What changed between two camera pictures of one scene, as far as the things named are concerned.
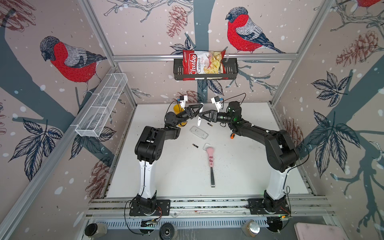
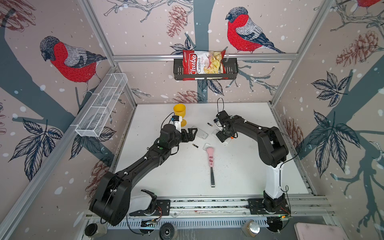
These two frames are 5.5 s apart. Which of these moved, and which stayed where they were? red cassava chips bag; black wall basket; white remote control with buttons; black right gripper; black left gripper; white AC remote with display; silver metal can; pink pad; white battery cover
Moved: black left gripper; black right gripper; white remote control with buttons
Stayed: black wall basket; white AC remote with display; silver metal can; red cassava chips bag; white battery cover; pink pad
